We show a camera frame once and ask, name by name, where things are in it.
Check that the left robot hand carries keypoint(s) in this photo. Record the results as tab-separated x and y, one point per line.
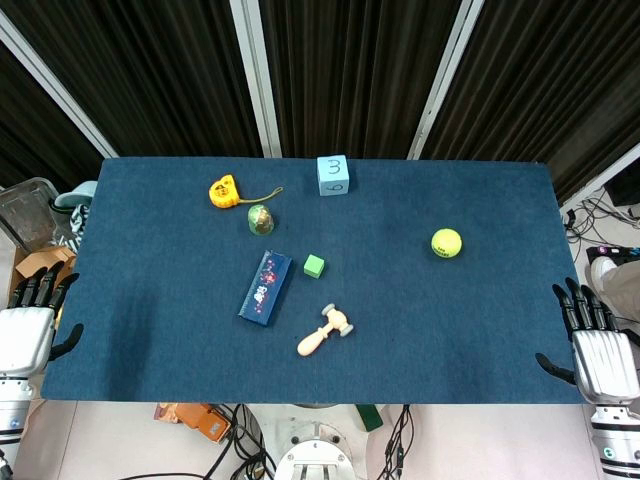
25	330

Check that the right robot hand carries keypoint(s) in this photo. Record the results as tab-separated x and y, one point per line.
600	360

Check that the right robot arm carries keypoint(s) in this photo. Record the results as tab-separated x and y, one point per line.
616	440

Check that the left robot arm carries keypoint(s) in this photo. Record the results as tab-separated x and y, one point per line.
11	415

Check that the yellow tennis ball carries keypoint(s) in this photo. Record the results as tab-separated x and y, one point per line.
446	243

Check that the cardboard box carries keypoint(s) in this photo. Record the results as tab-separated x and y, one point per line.
42	262

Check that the person's beige trouser leg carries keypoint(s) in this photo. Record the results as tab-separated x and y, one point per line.
625	285

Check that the person's white shoe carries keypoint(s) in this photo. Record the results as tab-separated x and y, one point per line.
600	270

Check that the striped cloth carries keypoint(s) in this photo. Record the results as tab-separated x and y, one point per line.
75	227

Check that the clear plastic container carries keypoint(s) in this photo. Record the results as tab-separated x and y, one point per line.
25	210

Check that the teal cup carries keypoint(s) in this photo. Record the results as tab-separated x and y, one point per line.
75	196

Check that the black monitor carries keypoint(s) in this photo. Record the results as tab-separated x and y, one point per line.
625	187

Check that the green block under table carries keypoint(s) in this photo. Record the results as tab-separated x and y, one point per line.
369	417

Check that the yellow tape measure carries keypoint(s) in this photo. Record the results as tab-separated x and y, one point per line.
223	192

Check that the dark blue patterned box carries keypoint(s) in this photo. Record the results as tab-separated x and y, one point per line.
265	287

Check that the green gold foil egg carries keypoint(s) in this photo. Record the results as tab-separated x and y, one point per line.
260	219

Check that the wooden toy hammer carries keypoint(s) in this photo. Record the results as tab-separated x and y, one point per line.
325	330

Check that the blue felt table mat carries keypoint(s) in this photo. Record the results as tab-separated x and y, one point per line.
320	310

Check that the small green cube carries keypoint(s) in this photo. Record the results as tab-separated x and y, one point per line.
313	265

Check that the robot torso base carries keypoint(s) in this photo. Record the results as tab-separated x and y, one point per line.
312	450

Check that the light blue numbered cube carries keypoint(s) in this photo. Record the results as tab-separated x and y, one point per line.
332	175

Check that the white aluminium frame post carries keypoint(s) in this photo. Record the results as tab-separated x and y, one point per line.
256	75
55	95
442	75

